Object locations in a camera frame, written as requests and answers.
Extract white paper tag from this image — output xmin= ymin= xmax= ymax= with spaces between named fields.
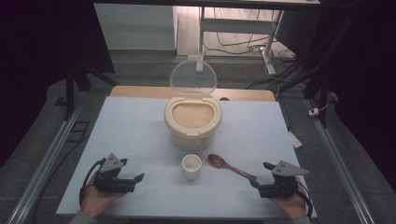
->
xmin=287 ymin=130 xmax=304 ymax=149

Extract beige rice container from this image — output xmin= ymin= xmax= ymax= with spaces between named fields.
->
xmin=163 ymin=94 xmax=223 ymax=152

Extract brown wooden spoon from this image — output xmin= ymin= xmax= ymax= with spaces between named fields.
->
xmin=207 ymin=153 xmax=258 ymax=182

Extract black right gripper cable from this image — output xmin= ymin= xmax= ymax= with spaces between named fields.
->
xmin=294 ymin=181 xmax=314 ymax=218

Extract clear plastic container lid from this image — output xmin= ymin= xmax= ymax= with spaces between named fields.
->
xmin=169 ymin=54 xmax=219 ymax=97

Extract white rice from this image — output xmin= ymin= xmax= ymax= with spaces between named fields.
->
xmin=171 ymin=102 xmax=216 ymax=130

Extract black panel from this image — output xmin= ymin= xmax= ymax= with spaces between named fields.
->
xmin=275 ymin=8 xmax=322 ymax=58

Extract black floor bracket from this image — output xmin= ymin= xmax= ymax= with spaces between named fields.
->
xmin=65 ymin=120 xmax=91 ymax=144

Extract black floor cables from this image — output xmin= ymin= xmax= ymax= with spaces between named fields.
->
xmin=203 ymin=8 xmax=307 ymax=91

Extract white cup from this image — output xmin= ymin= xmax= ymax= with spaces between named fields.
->
xmin=181 ymin=153 xmax=203 ymax=181

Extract person's right hand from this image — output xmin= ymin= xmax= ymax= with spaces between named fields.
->
xmin=269 ymin=176 xmax=309 ymax=221

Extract black metal stand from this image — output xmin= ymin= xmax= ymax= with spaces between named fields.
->
xmin=278 ymin=12 xmax=359 ymax=129
xmin=53 ymin=60 xmax=120 ymax=121

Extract aluminium rail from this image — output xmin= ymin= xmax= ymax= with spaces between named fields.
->
xmin=304 ymin=98 xmax=376 ymax=224
xmin=6 ymin=105 xmax=82 ymax=224

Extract white cabinet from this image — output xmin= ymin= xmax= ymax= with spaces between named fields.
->
xmin=93 ymin=3 xmax=178 ymax=51

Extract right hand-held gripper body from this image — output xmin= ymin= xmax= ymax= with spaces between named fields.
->
xmin=258 ymin=160 xmax=310 ymax=199

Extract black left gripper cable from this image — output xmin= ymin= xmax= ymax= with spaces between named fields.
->
xmin=78 ymin=157 xmax=107 ymax=207

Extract pale blue table mat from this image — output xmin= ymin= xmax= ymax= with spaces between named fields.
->
xmin=55 ymin=95 xmax=318 ymax=219

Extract dark curtain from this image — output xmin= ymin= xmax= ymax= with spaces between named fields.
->
xmin=0 ymin=0 xmax=116 ymax=169
xmin=317 ymin=0 xmax=396 ymax=192

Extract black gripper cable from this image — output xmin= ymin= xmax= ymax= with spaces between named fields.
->
xmin=78 ymin=157 xmax=107 ymax=207
xmin=294 ymin=181 xmax=314 ymax=218

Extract white desk frame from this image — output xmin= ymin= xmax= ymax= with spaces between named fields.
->
xmin=195 ymin=6 xmax=285 ymax=76

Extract person's left hand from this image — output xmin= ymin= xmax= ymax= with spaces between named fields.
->
xmin=79 ymin=175 xmax=126 ymax=219

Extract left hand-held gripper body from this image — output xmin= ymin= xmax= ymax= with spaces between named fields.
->
xmin=92 ymin=152 xmax=136 ymax=194

